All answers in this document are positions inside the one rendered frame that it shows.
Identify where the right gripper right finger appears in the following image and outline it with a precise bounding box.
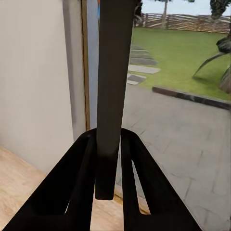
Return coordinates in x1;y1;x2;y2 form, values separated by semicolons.
121;128;202;231

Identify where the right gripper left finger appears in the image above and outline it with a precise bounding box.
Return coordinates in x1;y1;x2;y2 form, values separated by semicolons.
2;128;97;231

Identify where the poster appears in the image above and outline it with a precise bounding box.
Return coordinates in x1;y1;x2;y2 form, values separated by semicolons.
95;0;136;200

